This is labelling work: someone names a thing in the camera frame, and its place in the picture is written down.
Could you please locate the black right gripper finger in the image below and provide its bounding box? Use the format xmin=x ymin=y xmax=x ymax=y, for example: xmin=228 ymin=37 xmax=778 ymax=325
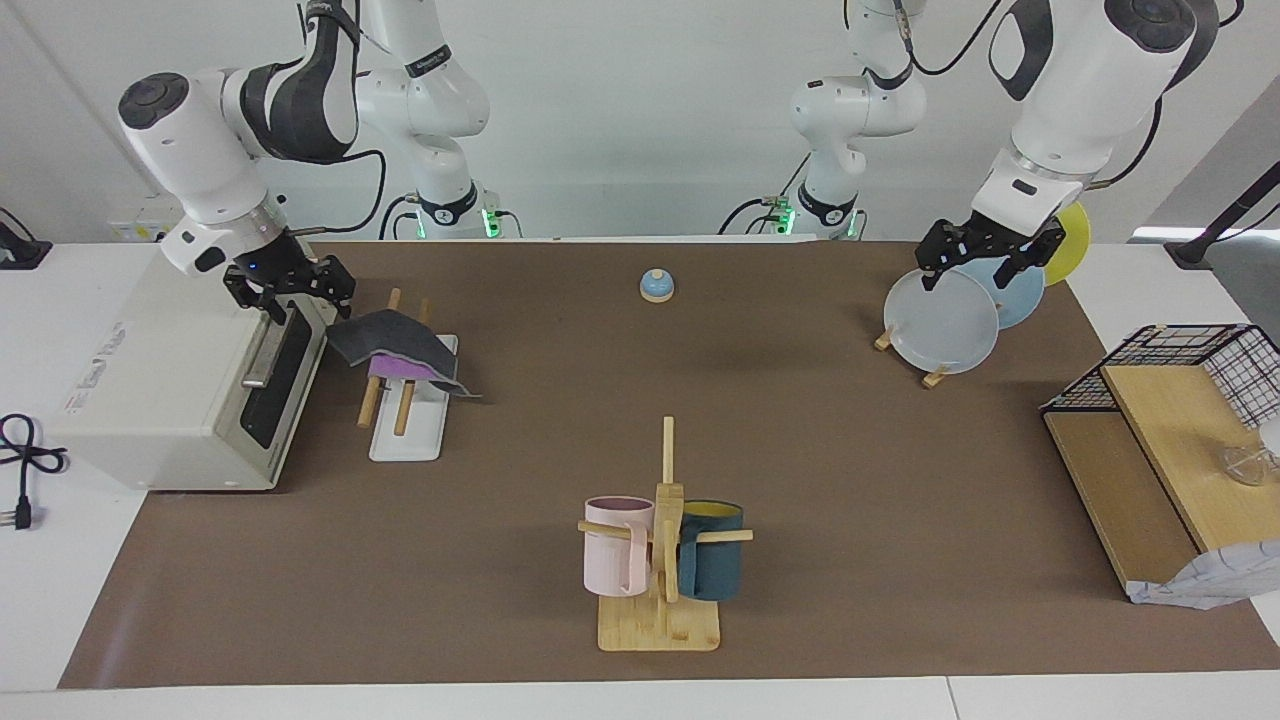
xmin=314 ymin=257 xmax=358 ymax=307
xmin=222 ymin=275 xmax=287 ymax=327

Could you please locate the purple grey-backed towel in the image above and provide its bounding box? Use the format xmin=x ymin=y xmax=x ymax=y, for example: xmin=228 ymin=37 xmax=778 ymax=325
xmin=325 ymin=309 xmax=483 ymax=399

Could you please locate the wooden plate rack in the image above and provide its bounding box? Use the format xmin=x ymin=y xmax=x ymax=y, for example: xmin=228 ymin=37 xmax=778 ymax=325
xmin=874 ymin=325 xmax=956 ymax=389

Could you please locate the light blue plate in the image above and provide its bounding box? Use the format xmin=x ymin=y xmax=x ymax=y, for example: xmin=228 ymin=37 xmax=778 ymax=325
xmin=950 ymin=255 xmax=1046 ymax=331

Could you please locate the yellow plate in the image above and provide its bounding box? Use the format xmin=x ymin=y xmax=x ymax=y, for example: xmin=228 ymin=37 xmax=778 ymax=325
xmin=1040 ymin=200 xmax=1092 ymax=286

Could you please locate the grey plate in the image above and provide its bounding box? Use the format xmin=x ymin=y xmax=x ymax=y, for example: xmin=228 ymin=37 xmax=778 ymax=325
xmin=883 ymin=268 xmax=1001 ymax=375

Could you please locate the beige toaster oven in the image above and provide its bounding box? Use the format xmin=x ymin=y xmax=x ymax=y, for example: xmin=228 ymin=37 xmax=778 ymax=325
xmin=45 ymin=231 xmax=339 ymax=492

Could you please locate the white rectangular tray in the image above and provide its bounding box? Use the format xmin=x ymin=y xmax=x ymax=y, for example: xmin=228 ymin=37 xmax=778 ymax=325
xmin=357 ymin=288 xmax=459 ymax=463

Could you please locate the wooden shelf box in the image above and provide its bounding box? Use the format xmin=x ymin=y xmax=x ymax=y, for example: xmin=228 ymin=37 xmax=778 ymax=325
xmin=1043 ymin=362 xmax=1280 ymax=601

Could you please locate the black desk clamp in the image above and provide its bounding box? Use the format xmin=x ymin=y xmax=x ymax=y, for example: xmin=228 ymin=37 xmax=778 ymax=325
xmin=0 ymin=208 xmax=53 ymax=271

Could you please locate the brown table mat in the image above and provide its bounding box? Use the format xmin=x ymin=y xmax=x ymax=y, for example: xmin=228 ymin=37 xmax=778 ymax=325
xmin=58 ymin=240 xmax=1280 ymax=691

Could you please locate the clear glass cup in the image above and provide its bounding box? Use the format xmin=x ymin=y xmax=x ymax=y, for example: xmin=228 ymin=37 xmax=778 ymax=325
xmin=1220 ymin=445 xmax=1276 ymax=488

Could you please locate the dark teal mug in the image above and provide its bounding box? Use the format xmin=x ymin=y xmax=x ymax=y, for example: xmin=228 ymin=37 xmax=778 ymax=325
xmin=678 ymin=500 xmax=746 ymax=602

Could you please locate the pink mug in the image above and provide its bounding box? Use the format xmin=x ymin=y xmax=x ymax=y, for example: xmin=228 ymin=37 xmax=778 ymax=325
xmin=584 ymin=496 xmax=656 ymax=598

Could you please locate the wooden mug tree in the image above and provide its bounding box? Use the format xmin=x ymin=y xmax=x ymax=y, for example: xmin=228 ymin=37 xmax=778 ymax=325
xmin=577 ymin=416 xmax=754 ymax=653

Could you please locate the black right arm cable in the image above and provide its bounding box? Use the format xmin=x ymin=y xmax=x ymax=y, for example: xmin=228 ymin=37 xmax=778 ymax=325
xmin=270 ymin=150 xmax=387 ymax=237

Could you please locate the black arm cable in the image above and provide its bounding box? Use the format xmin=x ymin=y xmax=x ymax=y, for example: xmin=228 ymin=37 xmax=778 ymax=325
xmin=895 ymin=0 xmax=1166 ymax=191
xmin=270 ymin=150 xmax=387 ymax=237

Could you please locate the white wall power strip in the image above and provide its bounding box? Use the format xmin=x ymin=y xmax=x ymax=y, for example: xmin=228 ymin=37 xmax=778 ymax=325
xmin=108 ymin=195 xmax=191 ymax=243

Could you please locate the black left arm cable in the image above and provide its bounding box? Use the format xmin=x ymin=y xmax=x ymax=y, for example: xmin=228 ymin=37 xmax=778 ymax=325
xmin=895 ymin=0 xmax=1166 ymax=191

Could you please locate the black wire basket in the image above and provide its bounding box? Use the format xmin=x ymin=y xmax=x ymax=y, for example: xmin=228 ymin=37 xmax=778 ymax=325
xmin=1040 ymin=323 xmax=1280 ymax=431

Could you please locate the black power cord with plug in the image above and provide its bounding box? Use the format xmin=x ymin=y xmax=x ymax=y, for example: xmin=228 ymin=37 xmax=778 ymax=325
xmin=0 ymin=414 xmax=69 ymax=531

